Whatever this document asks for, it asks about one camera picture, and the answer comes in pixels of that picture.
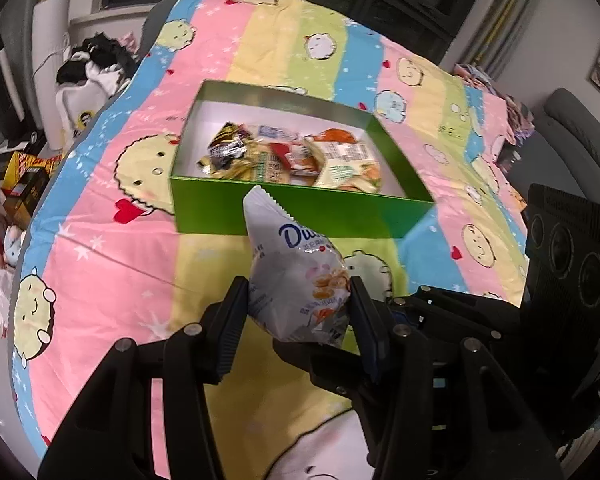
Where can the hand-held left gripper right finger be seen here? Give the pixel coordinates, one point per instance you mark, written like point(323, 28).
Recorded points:
point(367, 335)

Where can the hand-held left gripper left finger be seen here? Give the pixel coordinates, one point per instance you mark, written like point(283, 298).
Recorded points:
point(232, 330)

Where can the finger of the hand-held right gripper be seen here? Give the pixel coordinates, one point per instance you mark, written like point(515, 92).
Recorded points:
point(460, 312)
point(320, 367)

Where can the white nut snack packet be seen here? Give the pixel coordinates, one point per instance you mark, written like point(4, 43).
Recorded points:
point(295, 280)

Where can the green cardboard box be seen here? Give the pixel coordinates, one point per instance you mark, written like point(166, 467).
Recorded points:
point(300, 210)

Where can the yellow rice cracker packet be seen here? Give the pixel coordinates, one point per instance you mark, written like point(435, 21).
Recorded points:
point(265, 167)

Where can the pale green snack packet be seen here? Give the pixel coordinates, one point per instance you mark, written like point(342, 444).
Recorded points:
point(350, 167)

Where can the black sesame snack packet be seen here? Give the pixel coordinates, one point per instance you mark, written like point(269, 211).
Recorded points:
point(227, 147)

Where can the red snack packet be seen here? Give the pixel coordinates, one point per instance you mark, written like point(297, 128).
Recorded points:
point(295, 157)

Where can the orange snack packet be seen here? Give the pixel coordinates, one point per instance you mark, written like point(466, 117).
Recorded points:
point(335, 137)

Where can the cartoon printed blanket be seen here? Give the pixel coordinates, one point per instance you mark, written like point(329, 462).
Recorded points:
point(130, 250)

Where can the grey sofa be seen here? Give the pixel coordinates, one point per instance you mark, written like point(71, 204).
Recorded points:
point(575, 145)

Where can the pile of pink clothes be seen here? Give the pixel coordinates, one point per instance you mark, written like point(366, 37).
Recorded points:
point(500, 95)

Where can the dark cardboard box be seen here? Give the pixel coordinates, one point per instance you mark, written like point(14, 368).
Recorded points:
point(27, 200)

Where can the white bag with yellow sticker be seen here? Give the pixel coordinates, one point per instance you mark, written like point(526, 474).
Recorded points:
point(80, 115)

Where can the yellow cardboard box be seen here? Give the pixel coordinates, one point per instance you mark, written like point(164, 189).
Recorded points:
point(25, 165)

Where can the pile of dark clothes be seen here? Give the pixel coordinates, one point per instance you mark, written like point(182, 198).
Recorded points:
point(102, 57)

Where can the grey pillow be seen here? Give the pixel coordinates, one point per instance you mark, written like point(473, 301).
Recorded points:
point(162, 22)

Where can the white rolled mat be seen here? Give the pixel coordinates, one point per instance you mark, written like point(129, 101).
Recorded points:
point(50, 60)

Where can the black upright vacuum cleaner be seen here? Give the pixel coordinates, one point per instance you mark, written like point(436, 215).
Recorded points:
point(0, 90)

